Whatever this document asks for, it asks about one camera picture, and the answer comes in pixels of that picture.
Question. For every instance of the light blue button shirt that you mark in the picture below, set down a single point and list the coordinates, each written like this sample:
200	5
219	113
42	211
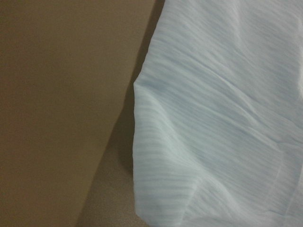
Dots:
218	109

